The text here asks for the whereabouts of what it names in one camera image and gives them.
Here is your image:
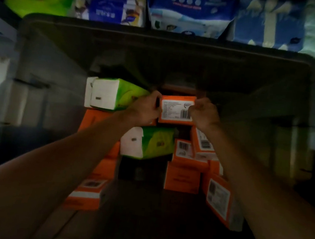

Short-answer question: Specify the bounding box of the blue pack with white pattern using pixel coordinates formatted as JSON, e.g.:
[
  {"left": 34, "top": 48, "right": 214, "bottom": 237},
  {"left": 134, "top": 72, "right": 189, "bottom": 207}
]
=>
[{"left": 227, "top": 0, "right": 310, "bottom": 53}]

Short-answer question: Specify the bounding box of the orange tissue carton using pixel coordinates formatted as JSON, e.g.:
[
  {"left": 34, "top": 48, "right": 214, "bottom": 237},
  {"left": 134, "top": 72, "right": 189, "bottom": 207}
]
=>
[{"left": 157, "top": 92, "right": 197, "bottom": 128}]

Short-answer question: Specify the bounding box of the pile of orange boxes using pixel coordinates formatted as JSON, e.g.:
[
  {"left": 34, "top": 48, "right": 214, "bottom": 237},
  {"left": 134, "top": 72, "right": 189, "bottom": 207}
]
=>
[{"left": 62, "top": 107, "right": 257, "bottom": 235}]

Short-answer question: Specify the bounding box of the large blue white paper pack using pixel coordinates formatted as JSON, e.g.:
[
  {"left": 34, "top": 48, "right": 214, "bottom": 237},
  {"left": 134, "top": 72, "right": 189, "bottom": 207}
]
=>
[{"left": 143, "top": 0, "right": 239, "bottom": 42}]

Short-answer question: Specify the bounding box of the person's right forearm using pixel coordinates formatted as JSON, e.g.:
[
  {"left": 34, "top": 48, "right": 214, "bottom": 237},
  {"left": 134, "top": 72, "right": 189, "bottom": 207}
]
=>
[{"left": 188, "top": 121, "right": 315, "bottom": 239}]

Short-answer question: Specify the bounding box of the grey plastic crate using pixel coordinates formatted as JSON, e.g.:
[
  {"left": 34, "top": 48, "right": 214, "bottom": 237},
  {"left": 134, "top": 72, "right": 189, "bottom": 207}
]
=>
[{"left": 0, "top": 8, "right": 315, "bottom": 239}]

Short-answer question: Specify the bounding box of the person's left forearm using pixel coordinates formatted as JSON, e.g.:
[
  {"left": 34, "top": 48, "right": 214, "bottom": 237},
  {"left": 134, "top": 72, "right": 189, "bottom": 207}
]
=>
[{"left": 0, "top": 93, "right": 135, "bottom": 239}]

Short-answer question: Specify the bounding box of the green and white tissue pack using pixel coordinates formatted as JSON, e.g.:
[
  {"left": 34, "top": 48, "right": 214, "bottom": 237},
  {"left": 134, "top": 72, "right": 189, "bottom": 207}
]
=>
[
  {"left": 118, "top": 121, "right": 177, "bottom": 164},
  {"left": 83, "top": 74, "right": 152, "bottom": 116}
]

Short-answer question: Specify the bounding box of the person's right hand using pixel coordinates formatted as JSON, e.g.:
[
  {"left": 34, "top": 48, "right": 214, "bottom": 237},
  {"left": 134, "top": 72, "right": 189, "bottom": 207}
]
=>
[{"left": 185, "top": 95, "right": 225, "bottom": 135}]

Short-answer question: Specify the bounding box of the person's left hand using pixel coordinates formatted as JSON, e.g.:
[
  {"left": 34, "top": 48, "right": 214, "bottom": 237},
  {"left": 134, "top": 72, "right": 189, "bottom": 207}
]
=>
[{"left": 122, "top": 87, "right": 165, "bottom": 129}]

